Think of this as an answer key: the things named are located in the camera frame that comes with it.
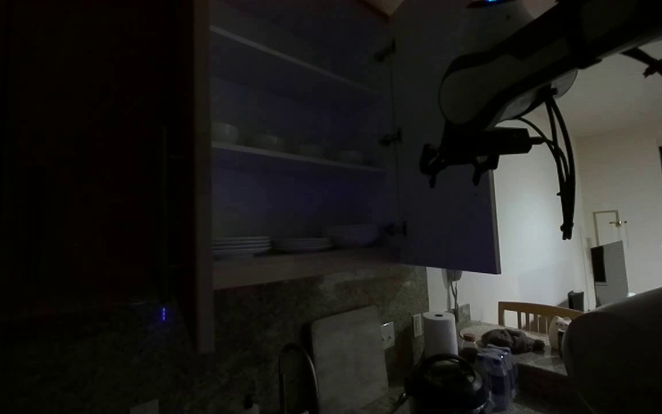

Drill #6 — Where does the curved dark faucet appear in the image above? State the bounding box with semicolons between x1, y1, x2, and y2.
275;341;322;414

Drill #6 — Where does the pale cutting board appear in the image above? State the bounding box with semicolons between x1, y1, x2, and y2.
306;307;390;414

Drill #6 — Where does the black electric kettle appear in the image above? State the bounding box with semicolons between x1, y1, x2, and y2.
405;353;491;414

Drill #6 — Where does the wooden slat chair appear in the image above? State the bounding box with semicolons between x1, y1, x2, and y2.
497;299;585;337

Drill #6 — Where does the pack of water bottles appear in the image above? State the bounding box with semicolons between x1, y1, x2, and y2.
474;342;519;410

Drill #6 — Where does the wooden wall cabinet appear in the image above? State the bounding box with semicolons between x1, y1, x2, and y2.
207;0;424;293

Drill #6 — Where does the white interior door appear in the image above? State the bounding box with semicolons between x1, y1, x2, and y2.
591;207;632;310

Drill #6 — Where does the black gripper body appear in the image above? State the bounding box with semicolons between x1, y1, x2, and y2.
435;124;536;173

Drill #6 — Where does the dark crumpled cloth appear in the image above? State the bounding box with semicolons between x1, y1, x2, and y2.
481;326;546;356

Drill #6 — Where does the white paper towel roll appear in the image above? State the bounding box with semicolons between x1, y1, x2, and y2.
420;310;461;360

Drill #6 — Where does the light wood cabinet door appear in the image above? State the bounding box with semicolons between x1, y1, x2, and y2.
386;0;502;276

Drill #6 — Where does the dark open cabinet door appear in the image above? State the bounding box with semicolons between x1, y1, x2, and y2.
0;0;215;354

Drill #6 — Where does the stack of white plates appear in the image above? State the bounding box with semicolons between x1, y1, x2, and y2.
208;235;274;261

